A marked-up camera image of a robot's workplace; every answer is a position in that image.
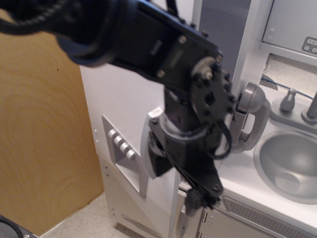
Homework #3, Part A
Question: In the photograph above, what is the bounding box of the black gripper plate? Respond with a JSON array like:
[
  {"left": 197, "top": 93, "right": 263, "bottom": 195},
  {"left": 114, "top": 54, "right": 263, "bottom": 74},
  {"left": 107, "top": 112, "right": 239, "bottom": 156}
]
[{"left": 148, "top": 118, "right": 223, "bottom": 216}]

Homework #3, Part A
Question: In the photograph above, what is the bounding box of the silver fridge door handle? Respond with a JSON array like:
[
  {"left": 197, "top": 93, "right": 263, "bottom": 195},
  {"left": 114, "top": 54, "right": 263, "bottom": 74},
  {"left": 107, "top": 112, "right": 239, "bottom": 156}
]
[{"left": 140, "top": 107, "right": 163, "bottom": 179}]

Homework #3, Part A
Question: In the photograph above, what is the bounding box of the white toy fridge door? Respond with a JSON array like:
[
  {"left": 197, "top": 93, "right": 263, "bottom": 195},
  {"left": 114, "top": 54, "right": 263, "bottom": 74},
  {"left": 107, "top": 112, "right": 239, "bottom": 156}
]
[{"left": 79, "top": 0, "right": 204, "bottom": 238}]

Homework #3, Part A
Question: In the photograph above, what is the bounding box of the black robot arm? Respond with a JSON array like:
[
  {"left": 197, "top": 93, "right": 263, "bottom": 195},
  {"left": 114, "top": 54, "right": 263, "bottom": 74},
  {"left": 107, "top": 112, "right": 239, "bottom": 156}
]
[{"left": 0, "top": 0, "right": 236, "bottom": 213}]

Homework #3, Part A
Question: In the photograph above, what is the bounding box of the silver ice dispenser panel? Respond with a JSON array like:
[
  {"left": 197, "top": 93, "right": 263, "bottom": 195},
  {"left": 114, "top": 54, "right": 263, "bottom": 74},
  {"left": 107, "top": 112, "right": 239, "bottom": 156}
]
[{"left": 102, "top": 116, "right": 148, "bottom": 198}]

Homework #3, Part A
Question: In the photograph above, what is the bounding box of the white lower freezer door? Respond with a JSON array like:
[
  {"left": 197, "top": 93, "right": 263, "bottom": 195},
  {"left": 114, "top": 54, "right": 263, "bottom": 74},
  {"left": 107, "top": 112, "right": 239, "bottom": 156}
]
[{"left": 104, "top": 161, "right": 206, "bottom": 238}]

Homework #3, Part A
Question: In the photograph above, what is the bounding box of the grey oven vent panel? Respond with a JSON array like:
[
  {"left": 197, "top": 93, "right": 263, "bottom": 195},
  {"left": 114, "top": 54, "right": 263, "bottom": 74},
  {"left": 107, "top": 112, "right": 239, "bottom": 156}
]
[{"left": 222, "top": 196, "right": 317, "bottom": 238}]

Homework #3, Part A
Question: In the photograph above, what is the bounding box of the grey toy telephone handset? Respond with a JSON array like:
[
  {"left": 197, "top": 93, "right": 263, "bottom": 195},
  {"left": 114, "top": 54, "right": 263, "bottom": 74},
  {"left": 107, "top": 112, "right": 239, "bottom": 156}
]
[{"left": 229, "top": 82, "right": 270, "bottom": 154}]

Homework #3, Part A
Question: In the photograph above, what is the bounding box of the silver toy sink basin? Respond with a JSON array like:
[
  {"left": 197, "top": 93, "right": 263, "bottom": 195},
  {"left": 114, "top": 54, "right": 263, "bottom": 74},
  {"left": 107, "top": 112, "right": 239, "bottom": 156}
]
[{"left": 253, "top": 130, "right": 317, "bottom": 205}]

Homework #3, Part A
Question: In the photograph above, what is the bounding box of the plywood board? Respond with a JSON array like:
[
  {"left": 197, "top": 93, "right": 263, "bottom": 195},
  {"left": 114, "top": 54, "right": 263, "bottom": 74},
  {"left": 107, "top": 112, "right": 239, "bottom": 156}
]
[{"left": 0, "top": 33, "right": 103, "bottom": 235}]

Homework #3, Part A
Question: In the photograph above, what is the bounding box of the grey toy faucet set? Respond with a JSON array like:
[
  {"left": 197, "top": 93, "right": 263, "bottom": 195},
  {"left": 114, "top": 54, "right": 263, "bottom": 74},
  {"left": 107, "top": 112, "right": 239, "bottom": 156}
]
[{"left": 269, "top": 89, "right": 317, "bottom": 134}]

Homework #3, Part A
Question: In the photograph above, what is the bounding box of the black equipment base corner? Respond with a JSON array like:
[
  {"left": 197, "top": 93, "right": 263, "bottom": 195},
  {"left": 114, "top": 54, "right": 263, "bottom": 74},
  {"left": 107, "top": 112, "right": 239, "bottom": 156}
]
[{"left": 0, "top": 215, "right": 38, "bottom": 238}]

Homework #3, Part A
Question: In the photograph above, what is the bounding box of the toy microwave with keypad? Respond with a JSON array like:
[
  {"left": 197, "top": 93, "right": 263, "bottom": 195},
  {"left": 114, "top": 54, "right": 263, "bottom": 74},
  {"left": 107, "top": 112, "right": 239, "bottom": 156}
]
[{"left": 260, "top": 0, "right": 317, "bottom": 65}]

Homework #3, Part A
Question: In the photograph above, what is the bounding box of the blue cable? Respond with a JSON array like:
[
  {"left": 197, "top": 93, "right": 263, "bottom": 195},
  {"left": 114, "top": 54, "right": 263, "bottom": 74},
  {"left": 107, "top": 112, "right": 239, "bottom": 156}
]
[{"left": 260, "top": 77, "right": 315, "bottom": 100}]

